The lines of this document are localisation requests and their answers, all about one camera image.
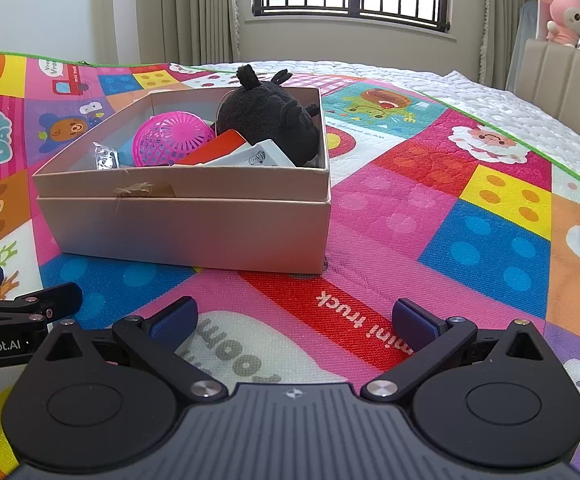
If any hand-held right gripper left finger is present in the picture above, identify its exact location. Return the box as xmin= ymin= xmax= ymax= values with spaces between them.
xmin=34 ymin=296 xmax=228 ymax=403

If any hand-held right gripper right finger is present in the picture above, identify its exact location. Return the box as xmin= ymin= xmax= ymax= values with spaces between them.
xmin=361 ymin=298 xmax=558 ymax=403

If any pink cardboard box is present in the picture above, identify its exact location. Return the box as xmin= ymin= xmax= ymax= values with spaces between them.
xmin=32 ymin=86 xmax=331 ymax=275

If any red white box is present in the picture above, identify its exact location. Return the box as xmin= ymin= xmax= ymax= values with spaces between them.
xmin=172 ymin=129 xmax=297 ymax=168

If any pink plastic toy strainer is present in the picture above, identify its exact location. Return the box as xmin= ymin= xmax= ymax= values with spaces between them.
xmin=132 ymin=112 xmax=217 ymax=167

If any black plush toy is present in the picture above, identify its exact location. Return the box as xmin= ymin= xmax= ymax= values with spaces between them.
xmin=215 ymin=64 xmax=321 ymax=167

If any colourful printed play mat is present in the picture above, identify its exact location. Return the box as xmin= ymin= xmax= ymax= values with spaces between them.
xmin=0 ymin=51 xmax=580 ymax=480

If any beige padded headboard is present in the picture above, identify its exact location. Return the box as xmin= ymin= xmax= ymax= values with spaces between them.
xmin=512 ymin=40 xmax=580 ymax=158

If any beige curtain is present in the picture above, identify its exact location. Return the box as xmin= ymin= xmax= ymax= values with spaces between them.
xmin=134 ymin=0 xmax=261 ymax=66
xmin=475 ymin=0 xmax=541 ymax=92

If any pink plush doll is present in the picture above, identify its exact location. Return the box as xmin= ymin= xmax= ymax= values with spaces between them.
xmin=535 ymin=0 xmax=580 ymax=48

